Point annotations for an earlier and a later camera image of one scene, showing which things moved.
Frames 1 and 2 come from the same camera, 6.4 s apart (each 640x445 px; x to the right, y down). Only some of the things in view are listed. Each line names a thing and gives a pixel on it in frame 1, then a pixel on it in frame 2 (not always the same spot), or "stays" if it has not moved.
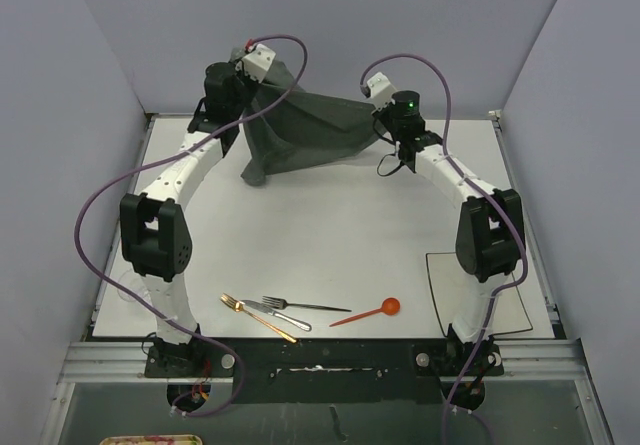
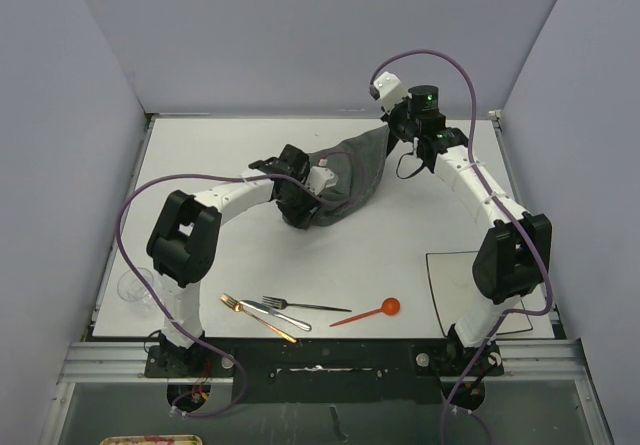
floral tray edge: x=151 y=440 stays
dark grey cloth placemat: x=305 y=127 → x=358 y=164
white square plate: x=452 y=292 stays
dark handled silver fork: x=279 y=304 stays
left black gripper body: x=245 y=87 → x=297 y=204
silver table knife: x=269 y=310 stays
